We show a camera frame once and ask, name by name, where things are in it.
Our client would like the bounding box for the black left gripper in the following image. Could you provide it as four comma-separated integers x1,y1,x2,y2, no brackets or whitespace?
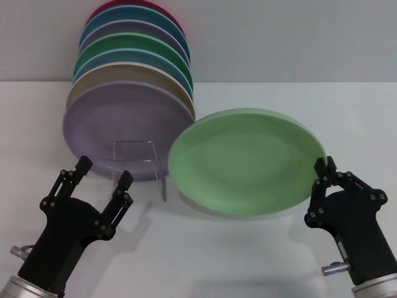
17,155,134,288

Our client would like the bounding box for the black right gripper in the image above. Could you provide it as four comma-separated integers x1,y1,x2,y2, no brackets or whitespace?
305,156,397,286

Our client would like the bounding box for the light green plate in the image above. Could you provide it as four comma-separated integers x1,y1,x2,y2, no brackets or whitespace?
167,107,327,221

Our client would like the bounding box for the lilac plate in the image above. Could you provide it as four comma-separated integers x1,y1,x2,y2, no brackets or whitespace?
61,79,197,183

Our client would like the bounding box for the beige plate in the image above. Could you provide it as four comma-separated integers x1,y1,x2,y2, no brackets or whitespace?
66,61,197,122

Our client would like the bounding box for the blue plate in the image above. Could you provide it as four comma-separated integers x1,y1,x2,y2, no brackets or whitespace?
72,48,195,100

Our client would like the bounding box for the dark green plate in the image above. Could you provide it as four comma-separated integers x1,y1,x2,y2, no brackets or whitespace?
73,32,193,81

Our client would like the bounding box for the grey purple plate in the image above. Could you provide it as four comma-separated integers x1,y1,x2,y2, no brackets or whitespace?
79,20,190,68

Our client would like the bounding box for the teal plate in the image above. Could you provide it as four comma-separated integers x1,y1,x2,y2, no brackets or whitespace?
79,5,190,60

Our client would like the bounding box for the red plate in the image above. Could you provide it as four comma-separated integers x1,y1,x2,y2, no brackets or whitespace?
86,0,187,38

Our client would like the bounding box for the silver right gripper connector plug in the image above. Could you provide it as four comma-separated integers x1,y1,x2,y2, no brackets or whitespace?
321,262,350,277

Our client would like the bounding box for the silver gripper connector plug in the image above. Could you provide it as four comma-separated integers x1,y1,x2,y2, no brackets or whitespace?
321,262,350,277
10,244,35,258

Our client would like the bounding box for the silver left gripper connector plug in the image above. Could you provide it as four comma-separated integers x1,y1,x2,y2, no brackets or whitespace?
10,244,35,258

